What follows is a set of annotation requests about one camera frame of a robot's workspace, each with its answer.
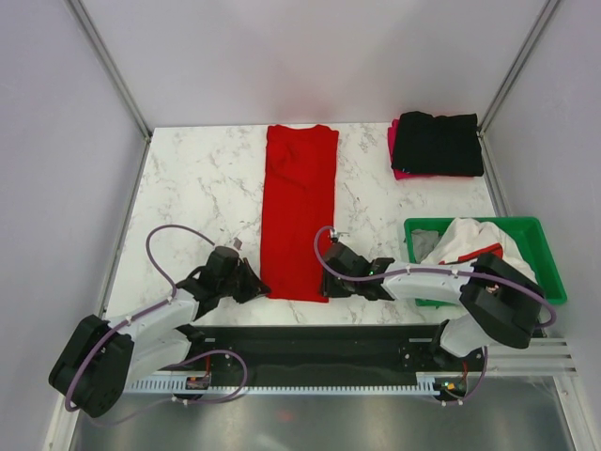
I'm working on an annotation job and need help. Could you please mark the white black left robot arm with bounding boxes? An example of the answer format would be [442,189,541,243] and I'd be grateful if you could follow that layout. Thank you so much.
[49,246,271,418]

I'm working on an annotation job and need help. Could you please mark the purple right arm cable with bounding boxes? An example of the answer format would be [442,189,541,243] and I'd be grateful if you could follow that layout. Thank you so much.
[313,225,559,409]

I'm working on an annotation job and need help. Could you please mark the aluminium frame post right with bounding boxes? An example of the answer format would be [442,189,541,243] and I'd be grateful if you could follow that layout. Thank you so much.
[477,0,564,135]

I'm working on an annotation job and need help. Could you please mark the aluminium rail right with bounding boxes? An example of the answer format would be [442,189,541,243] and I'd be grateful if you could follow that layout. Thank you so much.
[486,338,577,377]

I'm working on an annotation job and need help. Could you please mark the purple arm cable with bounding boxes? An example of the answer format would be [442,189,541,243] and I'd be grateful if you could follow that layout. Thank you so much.
[63,224,250,412]
[313,225,559,409]

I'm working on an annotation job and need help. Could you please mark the green plastic bin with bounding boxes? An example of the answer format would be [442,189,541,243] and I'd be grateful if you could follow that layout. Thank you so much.
[404,217,567,305]

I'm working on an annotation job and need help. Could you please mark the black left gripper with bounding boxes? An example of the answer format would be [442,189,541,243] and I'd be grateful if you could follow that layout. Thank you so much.
[218,258,270,304]

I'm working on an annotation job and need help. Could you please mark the aluminium frame post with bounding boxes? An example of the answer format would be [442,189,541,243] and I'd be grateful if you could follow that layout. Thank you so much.
[64,0,153,140]
[477,0,564,135]

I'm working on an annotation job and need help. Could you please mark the grey t-shirt in bin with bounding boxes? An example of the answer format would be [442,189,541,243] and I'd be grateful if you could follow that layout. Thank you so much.
[410,229,441,263]

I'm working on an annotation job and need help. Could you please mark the white red printed t-shirt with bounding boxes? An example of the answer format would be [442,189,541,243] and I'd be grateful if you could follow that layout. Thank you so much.
[421,218,537,282]

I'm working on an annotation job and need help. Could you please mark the folded pink t-shirt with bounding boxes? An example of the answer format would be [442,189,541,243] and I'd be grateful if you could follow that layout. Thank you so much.
[387,118,475,181]

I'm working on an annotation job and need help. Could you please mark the folded black t-shirt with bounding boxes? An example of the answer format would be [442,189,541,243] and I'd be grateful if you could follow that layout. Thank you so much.
[391,110,485,179]

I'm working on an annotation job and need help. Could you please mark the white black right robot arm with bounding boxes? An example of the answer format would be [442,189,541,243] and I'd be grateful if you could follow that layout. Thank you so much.
[316,242,548,370]

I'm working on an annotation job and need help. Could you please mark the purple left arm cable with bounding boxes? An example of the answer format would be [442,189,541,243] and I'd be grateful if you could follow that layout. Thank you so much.
[63,224,250,412]

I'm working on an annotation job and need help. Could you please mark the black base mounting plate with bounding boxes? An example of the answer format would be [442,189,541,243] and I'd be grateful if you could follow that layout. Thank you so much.
[190,324,484,373]

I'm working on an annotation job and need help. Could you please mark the white slotted cable duct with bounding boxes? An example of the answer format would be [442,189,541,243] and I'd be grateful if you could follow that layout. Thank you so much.
[124,372,465,396]

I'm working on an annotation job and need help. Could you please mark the aluminium frame post left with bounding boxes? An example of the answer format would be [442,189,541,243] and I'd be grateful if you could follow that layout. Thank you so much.
[64,0,153,140]

